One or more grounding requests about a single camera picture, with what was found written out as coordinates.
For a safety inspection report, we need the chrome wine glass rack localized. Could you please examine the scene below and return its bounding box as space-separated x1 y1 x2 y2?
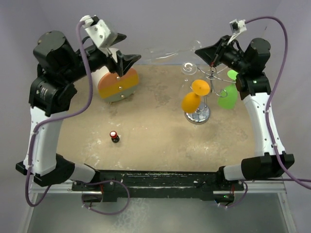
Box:
180 67 232 125

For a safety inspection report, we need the yellow plastic wine glass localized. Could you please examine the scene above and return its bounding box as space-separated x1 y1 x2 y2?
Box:
181 79 210 113

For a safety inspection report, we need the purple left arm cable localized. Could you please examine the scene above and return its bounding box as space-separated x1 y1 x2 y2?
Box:
25 20 132 215

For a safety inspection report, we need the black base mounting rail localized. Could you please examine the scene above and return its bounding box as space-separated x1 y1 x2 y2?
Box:
72 170 244 202

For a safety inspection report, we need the green plastic wine glass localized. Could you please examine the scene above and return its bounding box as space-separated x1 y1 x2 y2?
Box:
218 70 238 109

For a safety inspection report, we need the clear stemmed wine glass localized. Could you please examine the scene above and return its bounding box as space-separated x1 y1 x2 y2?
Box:
181 62 197 91

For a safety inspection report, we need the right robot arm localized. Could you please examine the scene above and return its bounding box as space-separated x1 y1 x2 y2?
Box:
195 35 294 190

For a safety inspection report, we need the tall clear champagne flute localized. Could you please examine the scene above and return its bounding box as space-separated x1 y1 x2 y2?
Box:
142 40 202 64

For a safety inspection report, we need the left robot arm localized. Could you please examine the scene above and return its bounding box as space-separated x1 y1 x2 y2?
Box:
16 31 101 190

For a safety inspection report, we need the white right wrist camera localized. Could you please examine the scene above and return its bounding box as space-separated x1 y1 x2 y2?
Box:
229 19 247 40

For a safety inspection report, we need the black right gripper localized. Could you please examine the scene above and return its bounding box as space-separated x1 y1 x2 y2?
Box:
195 34 249 73

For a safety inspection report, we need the small red-capped bottle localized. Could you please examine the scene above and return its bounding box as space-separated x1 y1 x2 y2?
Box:
109 131 120 143

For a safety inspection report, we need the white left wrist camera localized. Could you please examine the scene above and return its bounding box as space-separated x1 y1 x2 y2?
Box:
80 15 118 49

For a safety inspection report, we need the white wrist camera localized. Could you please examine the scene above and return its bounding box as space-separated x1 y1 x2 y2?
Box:
229 19 247 40
80 15 118 49

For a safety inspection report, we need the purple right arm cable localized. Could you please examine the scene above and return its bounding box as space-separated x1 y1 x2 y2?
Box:
217 16 311 209

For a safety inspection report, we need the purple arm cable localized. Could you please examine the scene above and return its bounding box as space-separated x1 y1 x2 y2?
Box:
25 20 132 215
217 16 311 209

